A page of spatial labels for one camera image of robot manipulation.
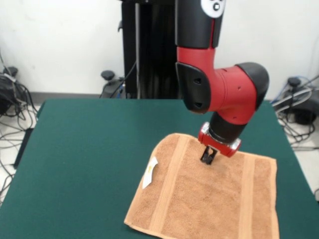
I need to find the tan terry towel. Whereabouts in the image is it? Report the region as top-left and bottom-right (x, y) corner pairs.
(124, 133), (280, 239)

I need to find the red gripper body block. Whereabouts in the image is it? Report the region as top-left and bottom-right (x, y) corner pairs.
(197, 121), (242, 158)

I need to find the dark green table cloth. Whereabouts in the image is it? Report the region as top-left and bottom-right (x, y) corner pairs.
(0, 99), (319, 239)

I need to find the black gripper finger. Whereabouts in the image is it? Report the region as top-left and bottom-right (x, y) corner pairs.
(206, 148), (217, 165)
(200, 146), (211, 164)

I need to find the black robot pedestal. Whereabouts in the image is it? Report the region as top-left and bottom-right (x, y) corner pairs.
(99, 0), (185, 100)

